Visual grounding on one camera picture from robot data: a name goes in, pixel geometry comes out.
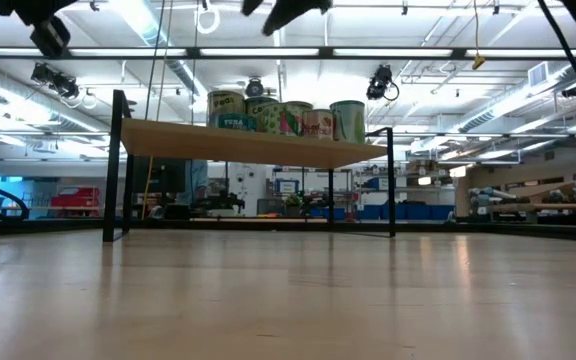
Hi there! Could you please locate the carrots tin can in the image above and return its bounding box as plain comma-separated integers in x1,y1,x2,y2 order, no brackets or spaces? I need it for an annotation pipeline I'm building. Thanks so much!
244,96,280,119

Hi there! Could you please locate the peas tin can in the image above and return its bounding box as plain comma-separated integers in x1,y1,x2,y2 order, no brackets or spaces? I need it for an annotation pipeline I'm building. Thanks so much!
206,90,246,129

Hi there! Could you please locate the green and pink tin can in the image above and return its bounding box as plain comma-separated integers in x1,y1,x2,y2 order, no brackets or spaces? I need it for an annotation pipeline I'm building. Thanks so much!
256,102,305,137

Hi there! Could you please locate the short tomatoes tin can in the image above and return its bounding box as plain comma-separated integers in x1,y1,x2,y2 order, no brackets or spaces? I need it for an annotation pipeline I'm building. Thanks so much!
301,108,336,141

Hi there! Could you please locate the teal tuna fish can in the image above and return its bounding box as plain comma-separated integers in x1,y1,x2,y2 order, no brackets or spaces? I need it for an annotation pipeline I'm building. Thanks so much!
215,112,258,133

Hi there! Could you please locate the mixed vegetables tin can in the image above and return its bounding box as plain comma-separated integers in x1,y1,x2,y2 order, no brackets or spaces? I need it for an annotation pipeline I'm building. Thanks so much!
328,99,367,145

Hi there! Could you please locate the wooden shelf with black legs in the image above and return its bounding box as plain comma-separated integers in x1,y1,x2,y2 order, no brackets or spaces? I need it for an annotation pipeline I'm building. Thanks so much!
101,88,398,244

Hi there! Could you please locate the person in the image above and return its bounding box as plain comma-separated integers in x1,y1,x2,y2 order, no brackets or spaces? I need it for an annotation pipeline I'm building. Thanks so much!
185,159,210,206

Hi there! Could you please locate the grey air vent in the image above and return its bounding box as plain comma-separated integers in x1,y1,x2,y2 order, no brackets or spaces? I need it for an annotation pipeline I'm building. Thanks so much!
527,61,550,89

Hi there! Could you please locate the red cart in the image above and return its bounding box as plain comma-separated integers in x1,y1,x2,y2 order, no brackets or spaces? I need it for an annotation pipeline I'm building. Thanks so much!
50,186,102,219

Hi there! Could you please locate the white hanging ring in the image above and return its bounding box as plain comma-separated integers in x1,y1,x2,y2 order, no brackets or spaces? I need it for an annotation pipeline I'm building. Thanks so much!
195,2,222,36

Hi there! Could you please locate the black overhead frame beam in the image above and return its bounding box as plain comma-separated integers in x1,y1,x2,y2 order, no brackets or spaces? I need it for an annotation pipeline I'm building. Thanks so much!
0,45,576,62

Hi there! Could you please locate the dark hanging cable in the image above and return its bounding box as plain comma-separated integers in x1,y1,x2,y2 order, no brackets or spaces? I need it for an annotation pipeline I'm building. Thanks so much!
144,0,166,121

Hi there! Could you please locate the black ceiling-mounted camera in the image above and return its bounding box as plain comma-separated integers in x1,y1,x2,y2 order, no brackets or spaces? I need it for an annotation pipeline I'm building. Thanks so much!
366,63,400,102

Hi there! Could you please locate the yellow hanging cord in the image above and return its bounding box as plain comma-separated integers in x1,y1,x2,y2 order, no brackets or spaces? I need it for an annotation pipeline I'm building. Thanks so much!
471,0,487,71

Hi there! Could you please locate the black aluminium table frame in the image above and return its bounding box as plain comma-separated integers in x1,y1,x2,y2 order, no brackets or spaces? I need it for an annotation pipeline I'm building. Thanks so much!
0,218,576,244

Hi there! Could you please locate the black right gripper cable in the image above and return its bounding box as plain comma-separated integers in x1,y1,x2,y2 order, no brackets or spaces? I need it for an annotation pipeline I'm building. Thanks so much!
536,0,576,124

